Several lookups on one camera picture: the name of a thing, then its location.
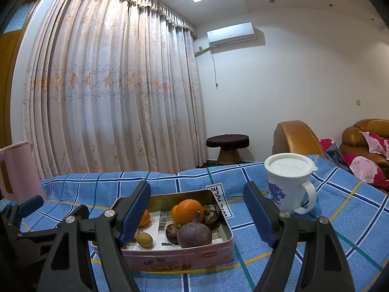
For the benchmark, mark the blue plaid bed sheet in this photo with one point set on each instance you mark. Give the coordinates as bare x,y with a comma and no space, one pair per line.
334,219

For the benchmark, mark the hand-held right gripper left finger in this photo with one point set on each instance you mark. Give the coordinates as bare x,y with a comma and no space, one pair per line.
134,216

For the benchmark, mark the dark round stool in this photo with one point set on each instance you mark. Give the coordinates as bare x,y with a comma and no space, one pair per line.
228,141

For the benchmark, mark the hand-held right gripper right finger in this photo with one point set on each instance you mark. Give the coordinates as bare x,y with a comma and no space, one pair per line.
258,214

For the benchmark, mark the wooden door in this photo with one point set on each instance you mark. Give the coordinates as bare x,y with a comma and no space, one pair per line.
9,67

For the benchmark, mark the red floral pillow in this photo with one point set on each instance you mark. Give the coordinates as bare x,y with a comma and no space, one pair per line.
325,144

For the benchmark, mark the brown leather armchair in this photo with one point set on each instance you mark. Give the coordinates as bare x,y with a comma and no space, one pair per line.
296,138

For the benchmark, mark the white air conditioner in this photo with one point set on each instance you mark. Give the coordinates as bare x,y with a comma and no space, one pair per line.
231,34

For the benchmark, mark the white sheet label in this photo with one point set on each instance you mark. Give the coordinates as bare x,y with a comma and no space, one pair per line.
219,200

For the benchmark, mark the white cup with lid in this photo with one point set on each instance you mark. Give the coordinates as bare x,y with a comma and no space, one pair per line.
285,185

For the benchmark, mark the brown leather sofa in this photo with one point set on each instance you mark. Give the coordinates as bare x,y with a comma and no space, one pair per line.
352,140

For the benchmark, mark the white embroidered curtain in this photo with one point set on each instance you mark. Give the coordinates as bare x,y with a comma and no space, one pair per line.
106,82

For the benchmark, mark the orange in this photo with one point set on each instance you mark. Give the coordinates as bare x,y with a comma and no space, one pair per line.
145,218
187,212

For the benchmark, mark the pink kettle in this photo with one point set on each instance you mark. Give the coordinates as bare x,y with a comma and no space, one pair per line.
18,170

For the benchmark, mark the pink floral pillow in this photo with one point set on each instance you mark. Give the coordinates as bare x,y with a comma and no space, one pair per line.
366,167
376,144

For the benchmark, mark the green drain pipe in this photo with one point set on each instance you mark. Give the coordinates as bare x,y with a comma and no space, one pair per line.
203,51

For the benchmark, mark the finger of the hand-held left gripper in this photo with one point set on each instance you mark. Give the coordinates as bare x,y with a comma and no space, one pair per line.
60,222
30,203

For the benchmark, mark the rectangular metal tin box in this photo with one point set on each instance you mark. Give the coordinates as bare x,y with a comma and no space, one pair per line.
182,260

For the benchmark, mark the dark plastic bag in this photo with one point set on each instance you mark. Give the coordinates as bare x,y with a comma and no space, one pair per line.
337,156

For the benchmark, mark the small yellow-brown fruit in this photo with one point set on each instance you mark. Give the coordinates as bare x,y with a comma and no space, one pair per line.
144,239

